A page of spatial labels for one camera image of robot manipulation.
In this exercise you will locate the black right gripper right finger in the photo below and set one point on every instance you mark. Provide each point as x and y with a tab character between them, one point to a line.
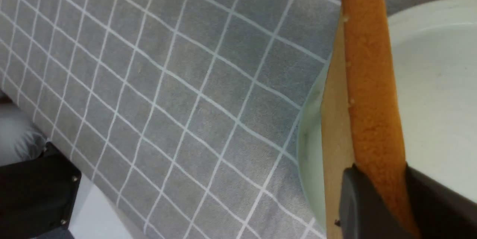
440	213

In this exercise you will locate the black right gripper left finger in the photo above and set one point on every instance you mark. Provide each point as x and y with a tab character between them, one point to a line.
362	212

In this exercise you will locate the toasted bread slice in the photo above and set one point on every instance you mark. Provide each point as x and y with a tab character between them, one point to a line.
360	117

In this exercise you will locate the light green plate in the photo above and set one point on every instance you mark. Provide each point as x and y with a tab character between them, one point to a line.
433	49

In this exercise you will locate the grey checked tablecloth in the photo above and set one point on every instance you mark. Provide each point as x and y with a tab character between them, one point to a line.
183	112

